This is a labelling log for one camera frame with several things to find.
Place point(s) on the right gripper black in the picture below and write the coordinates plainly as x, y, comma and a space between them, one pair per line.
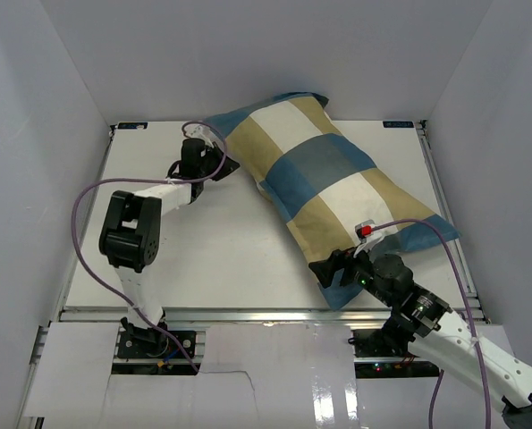
325, 269

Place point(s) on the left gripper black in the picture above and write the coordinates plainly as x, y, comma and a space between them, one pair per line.
229, 165

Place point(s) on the blue beige white checked pillowcase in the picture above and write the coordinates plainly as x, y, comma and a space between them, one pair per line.
325, 178

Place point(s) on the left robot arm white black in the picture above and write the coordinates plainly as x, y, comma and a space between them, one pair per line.
131, 232

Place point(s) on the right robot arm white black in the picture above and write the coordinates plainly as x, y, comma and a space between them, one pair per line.
423, 325

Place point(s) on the blue label left corner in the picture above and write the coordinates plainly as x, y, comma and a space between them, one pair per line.
131, 125

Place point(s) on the blue label corner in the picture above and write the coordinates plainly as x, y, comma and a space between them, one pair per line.
131, 125
398, 124

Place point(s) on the blue label right corner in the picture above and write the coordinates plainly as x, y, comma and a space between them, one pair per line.
398, 124

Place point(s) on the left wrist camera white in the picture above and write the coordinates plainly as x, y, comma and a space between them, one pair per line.
198, 131

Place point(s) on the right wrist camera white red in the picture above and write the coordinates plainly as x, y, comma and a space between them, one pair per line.
368, 236

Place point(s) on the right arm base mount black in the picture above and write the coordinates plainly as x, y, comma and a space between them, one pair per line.
383, 353

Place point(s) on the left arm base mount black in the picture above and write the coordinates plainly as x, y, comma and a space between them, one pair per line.
145, 343

